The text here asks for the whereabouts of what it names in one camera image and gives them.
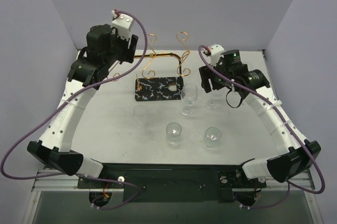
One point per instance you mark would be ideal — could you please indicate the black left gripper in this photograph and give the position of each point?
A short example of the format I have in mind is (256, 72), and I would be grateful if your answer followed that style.
(132, 46)

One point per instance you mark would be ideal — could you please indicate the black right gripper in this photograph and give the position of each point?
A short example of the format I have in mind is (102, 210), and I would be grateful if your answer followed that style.
(206, 78)

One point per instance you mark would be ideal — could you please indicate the clear wine glass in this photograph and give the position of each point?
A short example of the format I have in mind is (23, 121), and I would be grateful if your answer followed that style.
(189, 95)
(213, 99)

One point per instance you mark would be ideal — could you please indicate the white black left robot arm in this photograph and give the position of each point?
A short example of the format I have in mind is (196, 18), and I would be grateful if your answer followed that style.
(106, 44)

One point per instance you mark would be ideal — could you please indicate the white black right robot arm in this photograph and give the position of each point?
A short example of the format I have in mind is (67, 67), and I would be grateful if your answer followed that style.
(295, 153)

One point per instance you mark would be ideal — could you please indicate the gold wine glass rack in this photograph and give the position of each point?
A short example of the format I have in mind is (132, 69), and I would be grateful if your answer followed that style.
(155, 86)

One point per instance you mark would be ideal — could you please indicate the short clear glass right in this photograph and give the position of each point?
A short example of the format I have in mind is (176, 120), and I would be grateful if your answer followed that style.
(212, 138)

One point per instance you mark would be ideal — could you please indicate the short clear glass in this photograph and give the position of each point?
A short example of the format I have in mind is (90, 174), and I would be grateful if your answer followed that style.
(173, 133)
(212, 138)

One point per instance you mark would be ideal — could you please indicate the short clear glass left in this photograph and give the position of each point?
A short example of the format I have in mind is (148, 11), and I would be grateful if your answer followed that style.
(173, 133)

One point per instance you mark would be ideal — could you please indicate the clear champagne flute left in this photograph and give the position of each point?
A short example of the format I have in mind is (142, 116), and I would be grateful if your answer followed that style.
(142, 119)

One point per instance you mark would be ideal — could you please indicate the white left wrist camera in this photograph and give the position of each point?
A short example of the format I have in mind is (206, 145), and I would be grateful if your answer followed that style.
(122, 23)

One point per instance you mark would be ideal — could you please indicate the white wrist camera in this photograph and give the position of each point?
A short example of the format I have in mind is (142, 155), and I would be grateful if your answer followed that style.
(214, 53)
(122, 23)

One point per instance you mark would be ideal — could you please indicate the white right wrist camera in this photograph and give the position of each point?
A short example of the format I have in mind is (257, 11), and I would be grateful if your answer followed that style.
(214, 53)

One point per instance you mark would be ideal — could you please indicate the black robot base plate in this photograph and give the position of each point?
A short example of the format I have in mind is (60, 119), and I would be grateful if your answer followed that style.
(175, 182)

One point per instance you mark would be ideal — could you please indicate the aluminium table frame rail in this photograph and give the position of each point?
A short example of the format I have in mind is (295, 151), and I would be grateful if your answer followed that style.
(55, 182)

